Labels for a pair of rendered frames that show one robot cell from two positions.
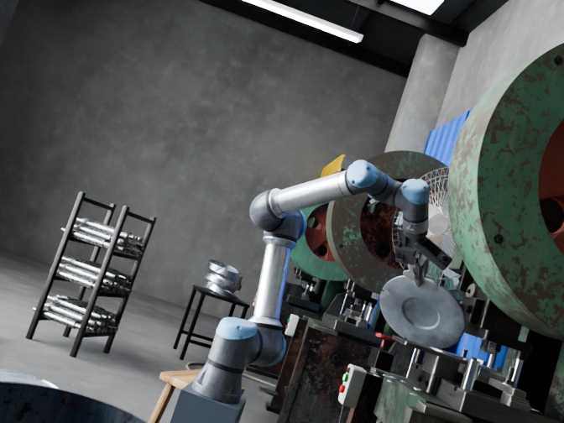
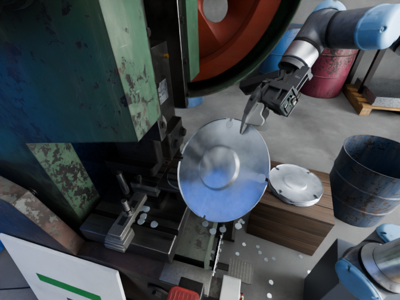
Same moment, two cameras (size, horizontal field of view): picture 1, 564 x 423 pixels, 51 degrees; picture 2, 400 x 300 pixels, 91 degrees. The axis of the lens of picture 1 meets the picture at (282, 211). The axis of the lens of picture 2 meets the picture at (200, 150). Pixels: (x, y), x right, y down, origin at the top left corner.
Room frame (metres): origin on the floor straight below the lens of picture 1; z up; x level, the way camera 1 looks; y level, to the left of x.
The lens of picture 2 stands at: (2.31, -0.42, 1.26)
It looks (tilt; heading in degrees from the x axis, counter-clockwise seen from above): 38 degrees down; 203
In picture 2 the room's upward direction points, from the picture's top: 2 degrees counter-clockwise
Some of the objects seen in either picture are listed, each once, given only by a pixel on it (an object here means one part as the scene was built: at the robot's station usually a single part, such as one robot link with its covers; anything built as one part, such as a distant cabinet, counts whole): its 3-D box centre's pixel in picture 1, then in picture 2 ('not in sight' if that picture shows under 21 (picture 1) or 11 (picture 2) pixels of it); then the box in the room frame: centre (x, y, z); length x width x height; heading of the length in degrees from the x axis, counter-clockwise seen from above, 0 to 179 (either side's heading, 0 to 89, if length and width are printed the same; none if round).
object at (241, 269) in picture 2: not in sight; (196, 259); (1.90, -0.64, 0.14); 0.59 x 0.10 x 0.05; 95
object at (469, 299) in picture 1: (495, 284); (147, 101); (1.90, -0.73, 1.04); 0.17 x 0.15 x 0.30; 95
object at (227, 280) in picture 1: (214, 311); not in sight; (4.85, 0.26, 0.40); 0.45 x 0.40 x 0.79; 17
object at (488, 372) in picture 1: (481, 372); (153, 174); (1.91, -0.77, 0.76); 0.15 x 0.09 x 0.05; 5
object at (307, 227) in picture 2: not in sight; (286, 203); (1.39, -0.21, 0.18); 0.40 x 0.38 x 0.35; 88
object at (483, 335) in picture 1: (493, 341); (145, 150); (1.91, -0.78, 0.86); 0.20 x 0.16 x 0.05; 5
